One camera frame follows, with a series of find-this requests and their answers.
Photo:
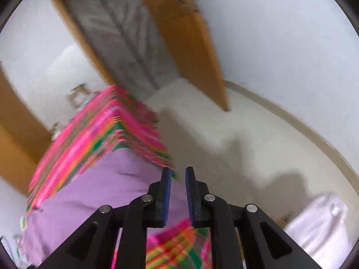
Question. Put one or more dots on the clear plastic door curtain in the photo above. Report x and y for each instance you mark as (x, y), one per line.
(126, 39)

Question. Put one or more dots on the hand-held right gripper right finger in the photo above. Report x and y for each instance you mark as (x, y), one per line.
(189, 199)

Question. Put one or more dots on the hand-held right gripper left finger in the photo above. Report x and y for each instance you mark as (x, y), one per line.
(167, 196)

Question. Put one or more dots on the pink green plaid blanket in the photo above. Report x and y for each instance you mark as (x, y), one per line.
(98, 134)

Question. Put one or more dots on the purple fleece pants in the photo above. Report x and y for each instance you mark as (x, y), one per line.
(106, 185)

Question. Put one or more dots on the wooden door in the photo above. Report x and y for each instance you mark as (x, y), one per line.
(190, 47)

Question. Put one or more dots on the wooden door frame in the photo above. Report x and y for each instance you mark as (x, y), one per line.
(81, 33)

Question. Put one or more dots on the wooden wardrobe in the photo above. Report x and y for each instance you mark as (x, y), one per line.
(16, 134)

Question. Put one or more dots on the open brown cardboard box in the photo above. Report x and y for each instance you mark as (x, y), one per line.
(78, 95)

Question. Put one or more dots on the white bundle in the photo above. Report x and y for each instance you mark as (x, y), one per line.
(317, 227)

